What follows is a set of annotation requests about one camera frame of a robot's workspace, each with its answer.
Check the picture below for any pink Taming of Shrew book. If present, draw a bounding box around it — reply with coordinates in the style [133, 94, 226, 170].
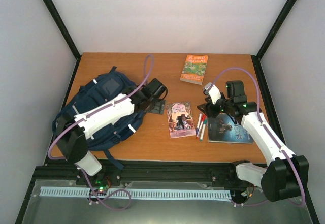
[167, 101, 196, 139]

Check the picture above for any green cap whiteboard marker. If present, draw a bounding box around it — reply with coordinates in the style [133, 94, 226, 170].
[200, 118, 207, 141]

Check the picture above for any light blue slotted cable duct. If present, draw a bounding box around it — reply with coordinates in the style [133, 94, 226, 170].
[39, 186, 232, 202]

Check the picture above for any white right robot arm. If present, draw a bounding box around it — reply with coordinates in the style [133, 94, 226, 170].
[198, 80, 309, 203]

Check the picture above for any dark blue Wuthering Heights book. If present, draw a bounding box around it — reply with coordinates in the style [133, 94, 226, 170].
[207, 114, 254, 144]

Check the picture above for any red cap whiteboard marker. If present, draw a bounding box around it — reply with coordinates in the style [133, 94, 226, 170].
[196, 114, 206, 138]

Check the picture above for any purple cap whiteboard marker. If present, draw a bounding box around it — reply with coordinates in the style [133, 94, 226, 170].
[196, 113, 202, 136]

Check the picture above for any orange Treehouse book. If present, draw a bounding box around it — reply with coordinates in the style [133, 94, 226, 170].
[180, 54, 208, 85]

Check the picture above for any navy blue backpack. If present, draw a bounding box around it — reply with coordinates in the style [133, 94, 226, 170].
[52, 66, 148, 170]

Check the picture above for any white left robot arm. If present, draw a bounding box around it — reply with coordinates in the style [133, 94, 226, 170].
[53, 78, 168, 185]

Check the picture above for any black aluminium frame rail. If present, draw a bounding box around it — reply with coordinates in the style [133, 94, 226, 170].
[32, 160, 252, 189]

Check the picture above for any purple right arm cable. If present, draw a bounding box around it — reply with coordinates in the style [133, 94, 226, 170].
[210, 67, 307, 207]

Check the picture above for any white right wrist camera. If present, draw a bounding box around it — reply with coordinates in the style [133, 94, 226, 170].
[203, 82, 221, 105]

